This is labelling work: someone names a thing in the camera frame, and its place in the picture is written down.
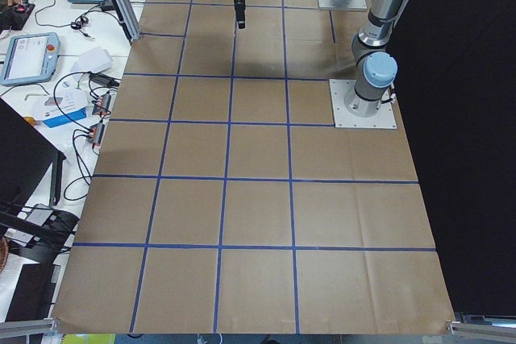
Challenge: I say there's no near blue teach pendant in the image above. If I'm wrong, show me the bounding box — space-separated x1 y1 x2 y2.
1 32 60 86

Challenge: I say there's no white folded paper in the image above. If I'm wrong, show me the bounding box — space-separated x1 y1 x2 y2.
70 47 114 73

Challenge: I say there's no upper orange usb hub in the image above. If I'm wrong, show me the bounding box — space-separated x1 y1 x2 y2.
92 93 112 117

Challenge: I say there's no orange usb hub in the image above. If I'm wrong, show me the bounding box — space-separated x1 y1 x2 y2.
92 93 112 117
87 122 106 148

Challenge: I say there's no lower orange usb hub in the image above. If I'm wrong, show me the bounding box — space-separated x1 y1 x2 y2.
87 122 106 148

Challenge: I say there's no black red button box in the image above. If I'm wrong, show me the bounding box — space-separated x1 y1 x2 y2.
1 3 35 31

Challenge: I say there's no blue white cardboard box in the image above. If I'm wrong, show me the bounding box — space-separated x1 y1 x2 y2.
32 89 88 128

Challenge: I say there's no black power adapter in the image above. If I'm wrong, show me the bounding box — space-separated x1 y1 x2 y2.
89 74 119 88

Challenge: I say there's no black monitor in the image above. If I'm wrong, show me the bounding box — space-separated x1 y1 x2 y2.
1 101 65 205

